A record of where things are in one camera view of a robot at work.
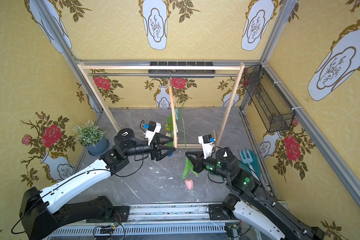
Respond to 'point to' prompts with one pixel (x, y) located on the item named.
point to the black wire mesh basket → (277, 115)
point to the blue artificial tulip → (170, 152)
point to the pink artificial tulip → (188, 167)
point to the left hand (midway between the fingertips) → (175, 146)
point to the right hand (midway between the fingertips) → (186, 157)
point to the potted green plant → (93, 138)
